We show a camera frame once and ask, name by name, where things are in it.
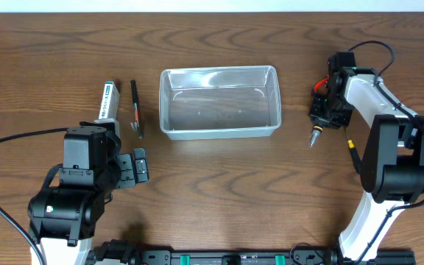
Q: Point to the clear plastic container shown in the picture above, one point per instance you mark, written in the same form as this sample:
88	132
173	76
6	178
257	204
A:
219	102

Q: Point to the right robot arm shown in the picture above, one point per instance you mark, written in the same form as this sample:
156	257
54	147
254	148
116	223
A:
391	169

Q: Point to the small black orange hammer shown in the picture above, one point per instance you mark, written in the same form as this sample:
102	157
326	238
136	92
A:
136	124

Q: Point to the red handled pliers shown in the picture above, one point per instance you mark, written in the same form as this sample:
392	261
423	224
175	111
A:
320	83

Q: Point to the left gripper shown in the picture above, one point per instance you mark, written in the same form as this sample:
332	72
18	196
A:
126	169

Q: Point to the stubby yellow black screwdriver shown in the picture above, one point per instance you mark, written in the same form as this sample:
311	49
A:
315	134

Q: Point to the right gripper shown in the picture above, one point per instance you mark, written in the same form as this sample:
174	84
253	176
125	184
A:
316	115

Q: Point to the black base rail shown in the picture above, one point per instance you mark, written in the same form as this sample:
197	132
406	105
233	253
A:
252	257

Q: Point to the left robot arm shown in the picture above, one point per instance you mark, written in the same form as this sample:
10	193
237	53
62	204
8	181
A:
73	197

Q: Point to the thin yellow black screwdriver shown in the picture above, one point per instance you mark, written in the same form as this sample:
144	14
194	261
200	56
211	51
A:
353	153

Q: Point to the blue white cardboard box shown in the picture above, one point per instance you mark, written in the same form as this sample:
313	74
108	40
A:
110	102

